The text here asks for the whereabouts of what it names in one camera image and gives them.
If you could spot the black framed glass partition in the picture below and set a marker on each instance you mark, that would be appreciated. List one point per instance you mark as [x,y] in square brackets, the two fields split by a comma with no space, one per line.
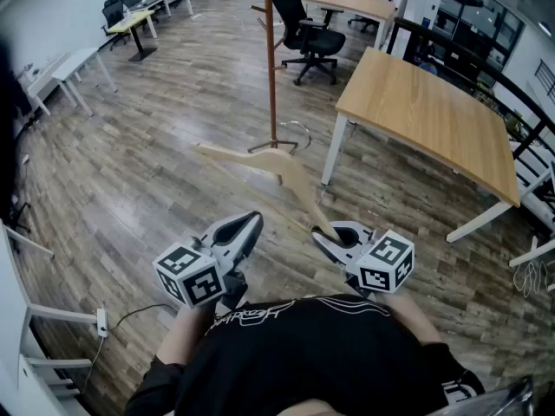
[472,20]

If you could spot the white metal table frame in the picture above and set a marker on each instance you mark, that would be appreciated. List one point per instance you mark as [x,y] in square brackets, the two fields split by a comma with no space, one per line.
[535,249]
[56,314]

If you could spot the small yellow table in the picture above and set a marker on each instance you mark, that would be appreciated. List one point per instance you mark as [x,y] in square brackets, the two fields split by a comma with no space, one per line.
[130,21]

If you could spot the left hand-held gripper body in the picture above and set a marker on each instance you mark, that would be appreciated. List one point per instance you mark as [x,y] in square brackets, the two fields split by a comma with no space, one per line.
[191,275]

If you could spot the row of black office chairs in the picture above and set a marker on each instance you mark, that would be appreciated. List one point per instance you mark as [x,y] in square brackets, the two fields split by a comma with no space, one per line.
[113,15]

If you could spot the light wooden clothes hanger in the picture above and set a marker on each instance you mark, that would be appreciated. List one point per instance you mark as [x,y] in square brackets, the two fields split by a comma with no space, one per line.
[271,158]

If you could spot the long wooden table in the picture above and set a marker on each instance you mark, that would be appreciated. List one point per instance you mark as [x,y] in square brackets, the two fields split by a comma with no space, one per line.
[351,0]

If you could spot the black high-back office chair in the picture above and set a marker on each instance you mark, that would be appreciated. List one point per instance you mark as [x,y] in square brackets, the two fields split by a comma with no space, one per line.
[303,28]

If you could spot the person's left forearm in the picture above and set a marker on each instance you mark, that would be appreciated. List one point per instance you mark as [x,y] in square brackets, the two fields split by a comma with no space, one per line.
[182,336]

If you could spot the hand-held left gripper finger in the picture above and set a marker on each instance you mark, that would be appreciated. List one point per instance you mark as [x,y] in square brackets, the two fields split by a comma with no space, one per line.
[234,222]
[253,238]

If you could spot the white power strip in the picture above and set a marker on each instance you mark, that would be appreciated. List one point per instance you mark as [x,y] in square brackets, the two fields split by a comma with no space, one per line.
[102,322]

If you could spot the person's right forearm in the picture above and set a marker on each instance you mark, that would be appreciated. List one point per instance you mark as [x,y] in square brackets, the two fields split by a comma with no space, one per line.
[416,319]

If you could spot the small white table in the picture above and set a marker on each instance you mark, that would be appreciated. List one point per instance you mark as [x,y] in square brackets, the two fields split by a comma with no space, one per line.
[76,63]

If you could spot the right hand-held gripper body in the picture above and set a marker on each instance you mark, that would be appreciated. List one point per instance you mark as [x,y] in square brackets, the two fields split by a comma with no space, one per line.
[381,271]

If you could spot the brown wooden coat rack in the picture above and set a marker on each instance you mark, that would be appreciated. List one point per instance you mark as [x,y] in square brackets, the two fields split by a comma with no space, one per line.
[272,80]

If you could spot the shiny grey metal bar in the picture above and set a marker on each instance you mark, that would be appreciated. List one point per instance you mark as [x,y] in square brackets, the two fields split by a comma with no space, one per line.
[498,399]

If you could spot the large wooden table white legs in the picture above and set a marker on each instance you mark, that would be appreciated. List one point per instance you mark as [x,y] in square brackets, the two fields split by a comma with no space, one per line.
[425,111]

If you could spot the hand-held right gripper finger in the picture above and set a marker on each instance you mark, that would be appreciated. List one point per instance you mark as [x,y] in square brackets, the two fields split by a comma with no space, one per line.
[364,231]
[334,249]

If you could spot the person's black printed t-shirt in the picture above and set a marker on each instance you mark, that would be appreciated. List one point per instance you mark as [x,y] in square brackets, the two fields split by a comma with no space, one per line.
[312,353]

